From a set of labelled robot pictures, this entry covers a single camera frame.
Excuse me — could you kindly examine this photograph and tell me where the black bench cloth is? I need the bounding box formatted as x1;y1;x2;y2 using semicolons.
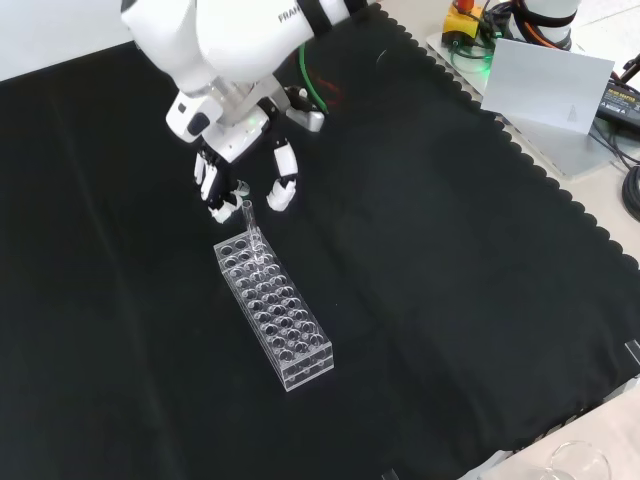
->
0;0;640;480

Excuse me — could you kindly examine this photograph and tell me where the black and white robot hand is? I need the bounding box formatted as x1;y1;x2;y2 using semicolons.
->
165;92;301;225

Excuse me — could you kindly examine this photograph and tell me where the pale board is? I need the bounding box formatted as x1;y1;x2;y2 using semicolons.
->
479;37;617;137

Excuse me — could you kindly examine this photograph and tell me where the clear round-bottom flask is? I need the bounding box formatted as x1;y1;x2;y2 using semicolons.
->
538;439;614;480

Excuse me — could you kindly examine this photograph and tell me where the grey metal base plate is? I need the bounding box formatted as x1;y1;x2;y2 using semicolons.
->
424;28;627;181

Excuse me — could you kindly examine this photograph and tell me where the yellow stop button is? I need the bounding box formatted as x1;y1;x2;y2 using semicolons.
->
443;0;487;45

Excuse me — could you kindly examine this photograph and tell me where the clear glass test tube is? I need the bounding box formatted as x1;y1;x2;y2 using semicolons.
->
241;200;263;264

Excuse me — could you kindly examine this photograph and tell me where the clear plastic test tube rack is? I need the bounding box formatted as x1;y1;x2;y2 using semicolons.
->
213;237;336;393

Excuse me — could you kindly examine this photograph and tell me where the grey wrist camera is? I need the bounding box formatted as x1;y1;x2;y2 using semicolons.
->
283;85;327;133

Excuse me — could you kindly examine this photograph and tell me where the black cable coil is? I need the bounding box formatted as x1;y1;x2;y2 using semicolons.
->
619;163;640;225

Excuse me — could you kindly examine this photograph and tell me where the black power adapter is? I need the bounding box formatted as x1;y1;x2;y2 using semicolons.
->
593;81;640;125

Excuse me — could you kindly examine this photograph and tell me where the green cable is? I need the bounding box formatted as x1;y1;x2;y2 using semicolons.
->
297;42;330;115
448;40;495;75

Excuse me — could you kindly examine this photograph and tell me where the orange cable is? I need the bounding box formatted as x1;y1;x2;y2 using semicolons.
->
513;7;554;47

